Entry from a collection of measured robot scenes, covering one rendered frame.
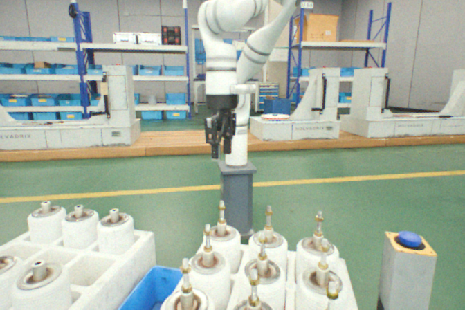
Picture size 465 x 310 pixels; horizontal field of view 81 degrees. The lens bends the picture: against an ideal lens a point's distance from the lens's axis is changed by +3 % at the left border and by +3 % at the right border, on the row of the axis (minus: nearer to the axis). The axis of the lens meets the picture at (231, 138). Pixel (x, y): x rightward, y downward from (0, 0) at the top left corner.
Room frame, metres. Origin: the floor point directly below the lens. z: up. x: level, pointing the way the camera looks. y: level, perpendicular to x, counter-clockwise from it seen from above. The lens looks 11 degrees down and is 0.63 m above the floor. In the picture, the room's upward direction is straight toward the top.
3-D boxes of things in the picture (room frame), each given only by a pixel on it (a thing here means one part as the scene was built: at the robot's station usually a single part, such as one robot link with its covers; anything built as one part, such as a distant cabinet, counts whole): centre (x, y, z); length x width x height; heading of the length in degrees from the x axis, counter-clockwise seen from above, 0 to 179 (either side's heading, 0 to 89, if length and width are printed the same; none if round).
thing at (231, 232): (0.64, 0.03, 0.25); 0.08 x 0.08 x 0.01
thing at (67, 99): (5.02, 2.89, 0.36); 0.50 x 0.38 x 0.21; 8
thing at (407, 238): (0.50, -0.36, 0.32); 0.04 x 0.04 x 0.02
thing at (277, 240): (0.61, -0.09, 0.25); 0.08 x 0.08 x 0.01
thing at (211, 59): (0.64, 0.03, 0.74); 0.09 x 0.07 x 0.15; 51
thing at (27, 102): (4.85, 3.74, 0.36); 0.50 x 0.38 x 0.21; 10
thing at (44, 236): (0.77, 0.56, 0.16); 0.10 x 0.10 x 0.18
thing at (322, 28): (5.80, -1.69, 1.70); 0.72 x 0.58 x 0.50; 103
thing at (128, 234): (0.71, 0.33, 0.16); 0.10 x 0.10 x 0.18
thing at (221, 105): (0.64, 0.02, 0.57); 0.08 x 0.08 x 0.09
